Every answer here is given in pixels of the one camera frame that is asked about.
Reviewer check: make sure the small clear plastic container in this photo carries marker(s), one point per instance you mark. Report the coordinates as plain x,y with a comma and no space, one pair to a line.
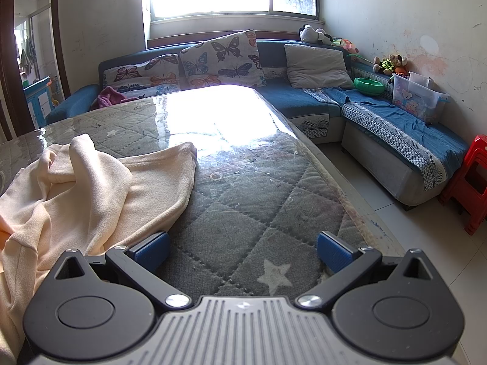
420,80

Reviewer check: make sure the dark wooden chair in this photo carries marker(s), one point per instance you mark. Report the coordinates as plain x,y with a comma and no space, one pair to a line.
3,121

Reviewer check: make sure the brown plush toy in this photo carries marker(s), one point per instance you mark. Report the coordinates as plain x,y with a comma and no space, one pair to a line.
400,62

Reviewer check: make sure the large butterfly print cushion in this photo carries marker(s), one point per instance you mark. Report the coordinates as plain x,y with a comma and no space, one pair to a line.
224,61

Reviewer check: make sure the blue patterned sofa cover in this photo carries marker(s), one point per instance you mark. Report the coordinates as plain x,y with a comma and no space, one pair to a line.
399,121

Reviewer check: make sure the green plastic basin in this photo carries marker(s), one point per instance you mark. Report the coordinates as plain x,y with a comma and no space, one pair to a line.
369,87

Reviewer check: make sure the plain grey cushion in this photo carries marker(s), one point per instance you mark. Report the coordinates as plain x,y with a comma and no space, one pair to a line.
315,66

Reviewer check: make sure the dark wooden door frame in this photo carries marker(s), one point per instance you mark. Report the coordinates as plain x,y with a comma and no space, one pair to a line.
62,64

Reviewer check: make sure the clear plastic storage box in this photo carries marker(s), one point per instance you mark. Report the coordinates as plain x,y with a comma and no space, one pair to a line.
414,100

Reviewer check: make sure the pink and green toy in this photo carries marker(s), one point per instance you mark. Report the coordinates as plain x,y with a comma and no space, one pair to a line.
344,43

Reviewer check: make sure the blue corner sofa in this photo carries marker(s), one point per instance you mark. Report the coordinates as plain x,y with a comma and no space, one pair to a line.
289,99

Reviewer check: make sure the purple cloth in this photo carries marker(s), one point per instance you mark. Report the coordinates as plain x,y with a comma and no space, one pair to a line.
108,97

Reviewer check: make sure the blue cabinet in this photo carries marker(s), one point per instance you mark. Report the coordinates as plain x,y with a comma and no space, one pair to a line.
38,102

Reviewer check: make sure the hanging clothes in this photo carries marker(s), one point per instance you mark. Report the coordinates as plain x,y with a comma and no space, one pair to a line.
27,55

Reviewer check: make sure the green plush toy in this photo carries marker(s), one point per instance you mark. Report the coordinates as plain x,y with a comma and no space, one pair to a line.
387,65

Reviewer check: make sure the panda plush toy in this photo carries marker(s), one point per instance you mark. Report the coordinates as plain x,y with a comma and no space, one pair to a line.
314,34

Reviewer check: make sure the low butterfly print cushion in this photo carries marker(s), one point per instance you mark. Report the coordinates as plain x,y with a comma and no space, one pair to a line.
140,76

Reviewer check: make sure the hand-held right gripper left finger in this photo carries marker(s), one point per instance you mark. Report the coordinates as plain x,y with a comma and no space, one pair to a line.
152,249

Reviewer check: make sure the cream fleece garment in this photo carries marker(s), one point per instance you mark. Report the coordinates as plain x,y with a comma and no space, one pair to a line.
76,197

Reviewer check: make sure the red plastic stool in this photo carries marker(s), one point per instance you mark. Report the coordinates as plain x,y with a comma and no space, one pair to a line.
471,182

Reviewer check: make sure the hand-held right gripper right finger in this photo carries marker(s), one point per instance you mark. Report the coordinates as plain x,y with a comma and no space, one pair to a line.
333,251

